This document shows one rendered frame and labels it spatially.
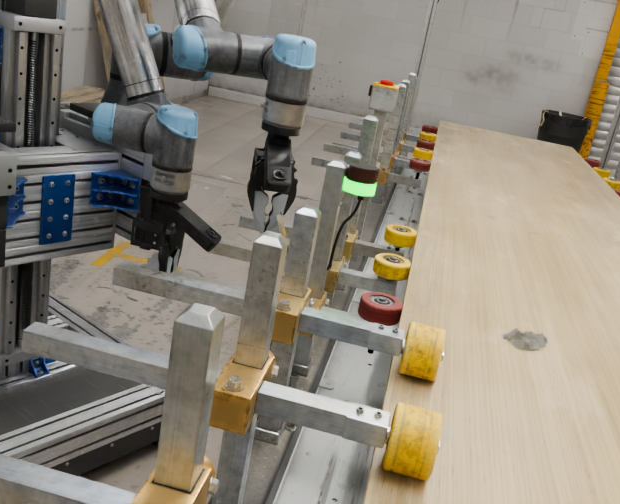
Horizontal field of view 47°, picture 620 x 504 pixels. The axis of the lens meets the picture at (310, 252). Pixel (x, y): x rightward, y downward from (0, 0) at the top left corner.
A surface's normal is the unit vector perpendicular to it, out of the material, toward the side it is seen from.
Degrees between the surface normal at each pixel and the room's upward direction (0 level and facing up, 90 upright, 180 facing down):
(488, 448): 0
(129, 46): 82
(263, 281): 90
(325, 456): 0
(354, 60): 90
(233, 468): 90
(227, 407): 90
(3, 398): 0
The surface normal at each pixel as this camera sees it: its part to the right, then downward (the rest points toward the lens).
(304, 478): 0.18, -0.93
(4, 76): -0.63, 0.15
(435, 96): -0.17, 0.30
